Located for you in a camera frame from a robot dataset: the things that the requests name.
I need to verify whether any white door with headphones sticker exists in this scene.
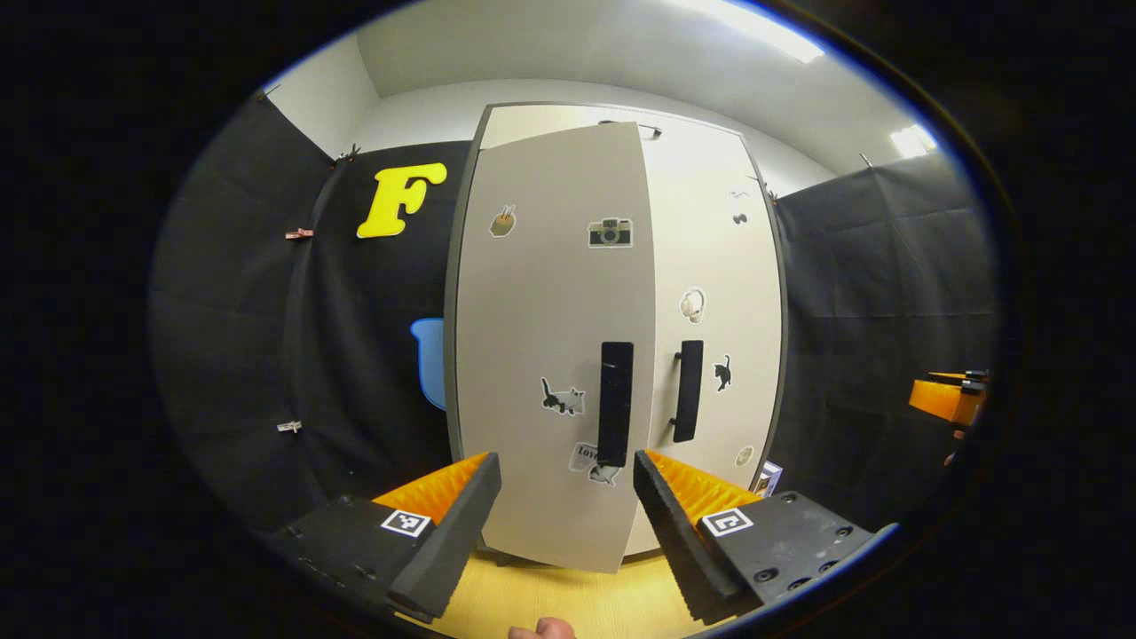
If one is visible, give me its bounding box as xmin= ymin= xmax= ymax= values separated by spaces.
xmin=621 ymin=111 xmax=786 ymax=560

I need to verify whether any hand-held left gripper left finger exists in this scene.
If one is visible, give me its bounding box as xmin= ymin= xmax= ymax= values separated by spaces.
xmin=266 ymin=451 xmax=503 ymax=625

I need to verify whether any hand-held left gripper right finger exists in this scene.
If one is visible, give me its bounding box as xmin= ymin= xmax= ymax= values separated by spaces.
xmin=632 ymin=448 xmax=899 ymax=627

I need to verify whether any black door handle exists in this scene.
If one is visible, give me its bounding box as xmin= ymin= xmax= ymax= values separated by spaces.
xmin=596 ymin=341 xmax=636 ymax=469
xmin=669 ymin=339 xmax=706 ymax=444

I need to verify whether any black drawer handle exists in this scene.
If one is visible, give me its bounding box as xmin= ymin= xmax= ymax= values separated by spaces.
xmin=597 ymin=118 xmax=664 ymax=140

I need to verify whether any white door with camera sticker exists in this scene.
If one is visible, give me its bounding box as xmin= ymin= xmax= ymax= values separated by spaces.
xmin=453 ymin=122 xmax=658 ymax=575

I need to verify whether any white shoe cabinet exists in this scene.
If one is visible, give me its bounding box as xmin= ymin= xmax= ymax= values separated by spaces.
xmin=442 ymin=102 xmax=791 ymax=569

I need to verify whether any small ceiling light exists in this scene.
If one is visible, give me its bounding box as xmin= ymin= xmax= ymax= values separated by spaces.
xmin=889 ymin=123 xmax=940 ymax=161

